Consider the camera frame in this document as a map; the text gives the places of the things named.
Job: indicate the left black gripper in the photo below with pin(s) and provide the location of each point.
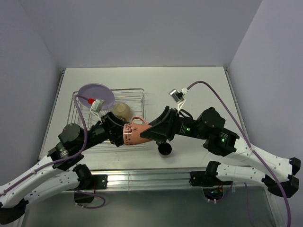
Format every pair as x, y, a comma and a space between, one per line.
108, 120

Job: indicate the white bowl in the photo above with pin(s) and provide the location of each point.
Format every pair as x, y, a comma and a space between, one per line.
122, 111

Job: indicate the black mug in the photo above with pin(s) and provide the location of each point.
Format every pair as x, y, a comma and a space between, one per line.
164, 149

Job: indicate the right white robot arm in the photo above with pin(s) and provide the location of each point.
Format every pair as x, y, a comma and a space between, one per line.
259, 167

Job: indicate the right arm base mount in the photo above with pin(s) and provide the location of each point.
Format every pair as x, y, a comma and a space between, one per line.
214, 189

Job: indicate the wire dish rack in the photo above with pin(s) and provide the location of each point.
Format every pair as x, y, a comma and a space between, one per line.
133, 97

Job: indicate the purple plate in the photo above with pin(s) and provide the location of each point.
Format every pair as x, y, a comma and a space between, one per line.
98, 91

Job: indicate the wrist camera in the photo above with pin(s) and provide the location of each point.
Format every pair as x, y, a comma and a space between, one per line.
179, 97
96, 107

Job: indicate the pink mug white inside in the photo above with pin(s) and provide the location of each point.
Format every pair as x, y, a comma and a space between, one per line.
132, 131

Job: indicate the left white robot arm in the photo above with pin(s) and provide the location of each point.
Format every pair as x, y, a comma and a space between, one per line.
59, 170

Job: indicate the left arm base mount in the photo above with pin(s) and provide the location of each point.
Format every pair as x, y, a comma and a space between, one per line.
87, 191

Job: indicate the aluminium rail frame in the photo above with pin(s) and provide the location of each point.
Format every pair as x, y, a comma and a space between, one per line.
150, 179

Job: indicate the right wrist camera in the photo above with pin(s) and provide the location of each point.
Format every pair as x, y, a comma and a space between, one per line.
179, 97

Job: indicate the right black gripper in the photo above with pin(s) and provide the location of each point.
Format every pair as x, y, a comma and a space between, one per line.
163, 126

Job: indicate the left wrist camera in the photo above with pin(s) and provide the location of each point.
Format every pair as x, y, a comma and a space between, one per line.
96, 107

